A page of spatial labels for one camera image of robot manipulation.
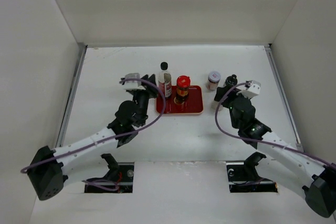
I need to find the red lid chili sauce jar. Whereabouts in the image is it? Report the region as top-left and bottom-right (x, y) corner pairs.
(175, 75), (191, 104)

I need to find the black top pepper grinder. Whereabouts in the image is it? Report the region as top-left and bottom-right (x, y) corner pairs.
(224, 74), (238, 88)

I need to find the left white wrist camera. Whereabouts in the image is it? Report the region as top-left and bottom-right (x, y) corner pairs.
(120, 73), (141, 91)

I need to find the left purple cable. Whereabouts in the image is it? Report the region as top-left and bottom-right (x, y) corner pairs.
(20, 78), (166, 174)

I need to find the soy sauce bottle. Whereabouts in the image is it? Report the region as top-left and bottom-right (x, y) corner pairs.
(158, 62), (172, 99)

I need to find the red rectangular tray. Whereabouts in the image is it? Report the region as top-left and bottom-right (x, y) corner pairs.
(163, 86), (204, 115)

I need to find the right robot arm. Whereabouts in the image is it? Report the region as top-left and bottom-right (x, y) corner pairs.
(214, 81), (335, 218)

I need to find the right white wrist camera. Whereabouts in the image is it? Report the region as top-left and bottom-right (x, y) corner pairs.
(238, 80), (261, 99)

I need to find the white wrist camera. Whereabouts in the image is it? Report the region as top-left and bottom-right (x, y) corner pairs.
(120, 73), (141, 91)
(238, 80), (261, 99)

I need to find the clear lid salt grinder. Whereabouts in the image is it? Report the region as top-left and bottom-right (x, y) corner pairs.
(211, 100), (224, 111)

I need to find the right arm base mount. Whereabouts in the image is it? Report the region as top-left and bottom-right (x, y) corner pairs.
(226, 152), (278, 193)

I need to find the white lid spice jar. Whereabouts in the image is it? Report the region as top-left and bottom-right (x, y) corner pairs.
(206, 71), (221, 91)

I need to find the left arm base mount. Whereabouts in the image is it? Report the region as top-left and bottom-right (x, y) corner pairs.
(84, 154), (134, 194)

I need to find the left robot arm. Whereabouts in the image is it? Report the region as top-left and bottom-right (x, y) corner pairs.
(21, 73), (163, 201)

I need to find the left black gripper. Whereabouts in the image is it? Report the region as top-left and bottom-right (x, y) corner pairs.
(133, 74), (159, 126)

